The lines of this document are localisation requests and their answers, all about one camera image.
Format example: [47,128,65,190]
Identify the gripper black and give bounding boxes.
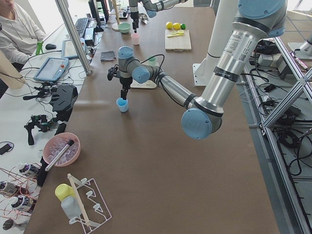
[119,77,132,100]
[130,11,139,33]

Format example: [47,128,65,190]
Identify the pink cup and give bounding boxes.
[131,33,140,45]

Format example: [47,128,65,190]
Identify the blue cup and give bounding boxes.
[116,97,129,113]

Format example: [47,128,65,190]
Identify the green cup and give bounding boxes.
[147,56,158,66]

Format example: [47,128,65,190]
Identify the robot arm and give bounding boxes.
[112,0,287,139]
[129,0,187,33]

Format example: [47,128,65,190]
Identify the cream rabbit tray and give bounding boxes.
[130,61,159,89]

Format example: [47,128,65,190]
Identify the metal scoop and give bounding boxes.
[139,13,149,24]

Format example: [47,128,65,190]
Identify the green bowl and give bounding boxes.
[118,22,131,34]

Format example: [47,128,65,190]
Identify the wooden cup tree stand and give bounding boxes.
[110,0,120,32]

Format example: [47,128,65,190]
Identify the yellow lemon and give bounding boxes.
[172,22,181,30]
[166,21,173,30]

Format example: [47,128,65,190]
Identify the grey folded cloth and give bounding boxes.
[100,51,116,61]

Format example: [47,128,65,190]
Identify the yellow plastic knife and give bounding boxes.
[166,34,184,38]

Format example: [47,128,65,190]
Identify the wooden cutting board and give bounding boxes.
[165,30,192,51]

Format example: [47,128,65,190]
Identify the black keyboard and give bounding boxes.
[75,18,89,38]

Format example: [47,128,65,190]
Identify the black stand device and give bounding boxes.
[49,85,78,121]

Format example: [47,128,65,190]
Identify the blue teach pendant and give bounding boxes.
[34,58,69,82]
[61,38,87,59]

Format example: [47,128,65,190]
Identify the metal muddler tool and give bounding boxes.
[45,139,75,172]

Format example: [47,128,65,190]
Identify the black computer mouse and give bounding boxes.
[45,43,57,50]

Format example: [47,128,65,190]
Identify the pink bowl with ice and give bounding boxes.
[42,132,81,167]

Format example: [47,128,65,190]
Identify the yellow cup on rack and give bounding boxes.
[55,183,74,201]

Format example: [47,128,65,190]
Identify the wooden stick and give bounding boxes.
[67,174,91,227]

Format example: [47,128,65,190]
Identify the person in white hoodie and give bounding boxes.
[0,0,46,70]

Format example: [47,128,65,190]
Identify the clear cup on rack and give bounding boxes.
[61,195,82,219]

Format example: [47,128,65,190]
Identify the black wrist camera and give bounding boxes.
[107,64,120,81]

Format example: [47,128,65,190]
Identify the aluminium frame post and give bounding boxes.
[55,0,92,75]

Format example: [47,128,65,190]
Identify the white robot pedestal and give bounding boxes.
[193,0,238,86]

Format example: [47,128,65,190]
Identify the white wire cup rack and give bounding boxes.
[69,178,112,234]

